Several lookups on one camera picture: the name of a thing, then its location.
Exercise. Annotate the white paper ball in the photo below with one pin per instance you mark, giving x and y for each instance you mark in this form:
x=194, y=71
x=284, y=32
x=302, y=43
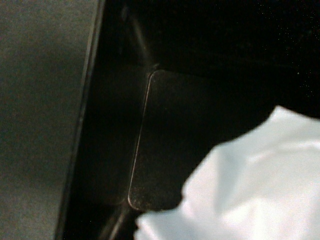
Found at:
x=263, y=185

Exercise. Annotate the black square bin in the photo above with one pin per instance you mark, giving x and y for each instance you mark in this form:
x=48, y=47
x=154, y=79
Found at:
x=167, y=80

